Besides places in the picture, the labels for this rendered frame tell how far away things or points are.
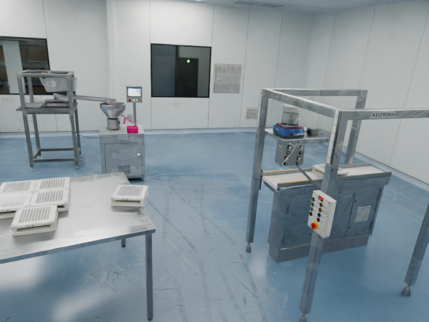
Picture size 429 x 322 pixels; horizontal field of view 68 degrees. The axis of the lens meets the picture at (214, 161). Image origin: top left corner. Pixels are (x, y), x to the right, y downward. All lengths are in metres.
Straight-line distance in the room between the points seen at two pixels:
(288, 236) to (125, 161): 2.68
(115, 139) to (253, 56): 4.47
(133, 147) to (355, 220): 3.08
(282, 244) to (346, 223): 0.77
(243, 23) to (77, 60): 3.73
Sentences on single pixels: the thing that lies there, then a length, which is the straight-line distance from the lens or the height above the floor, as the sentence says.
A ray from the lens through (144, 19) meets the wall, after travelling 7.45.
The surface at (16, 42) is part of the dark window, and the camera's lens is 7.62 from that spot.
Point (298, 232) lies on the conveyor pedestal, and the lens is 3.31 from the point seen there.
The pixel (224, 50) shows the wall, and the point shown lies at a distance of 7.82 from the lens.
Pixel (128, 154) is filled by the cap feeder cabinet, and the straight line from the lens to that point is 4.84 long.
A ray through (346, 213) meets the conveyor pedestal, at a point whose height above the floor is 0.46.
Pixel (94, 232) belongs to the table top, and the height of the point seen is 0.81.
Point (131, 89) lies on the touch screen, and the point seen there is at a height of 1.33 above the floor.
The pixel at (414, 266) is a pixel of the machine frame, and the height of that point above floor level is 0.32.
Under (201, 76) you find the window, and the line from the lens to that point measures 7.69.
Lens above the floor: 1.99
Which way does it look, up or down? 20 degrees down
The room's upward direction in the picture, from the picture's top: 3 degrees clockwise
